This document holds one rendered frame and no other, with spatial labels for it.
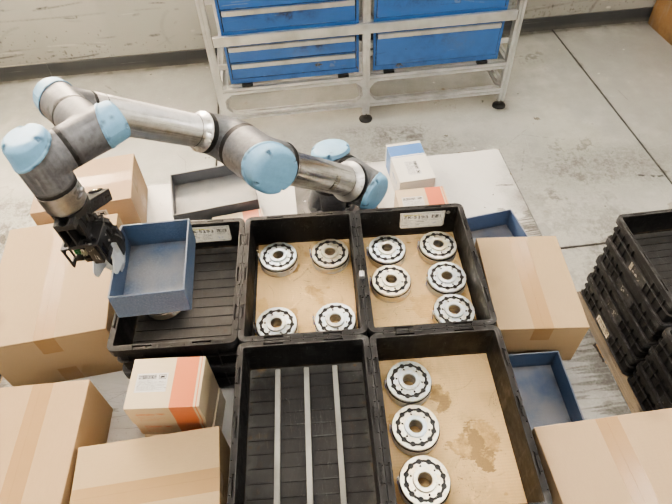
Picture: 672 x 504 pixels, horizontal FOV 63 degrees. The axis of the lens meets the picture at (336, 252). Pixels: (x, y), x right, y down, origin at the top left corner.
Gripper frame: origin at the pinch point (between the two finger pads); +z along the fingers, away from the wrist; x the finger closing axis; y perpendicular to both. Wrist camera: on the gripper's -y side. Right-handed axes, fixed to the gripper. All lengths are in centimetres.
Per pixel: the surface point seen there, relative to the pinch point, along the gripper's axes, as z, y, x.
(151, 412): 22.3, 23.3, 1.7
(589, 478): 31, 46, 88
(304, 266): 33, -19, 35
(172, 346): 20.2, 9.0, 5.6
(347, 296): 34, -7, 46
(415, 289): 35, -8, 64
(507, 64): 97, -199, 153
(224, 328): 31.2, -1.3, 14.1
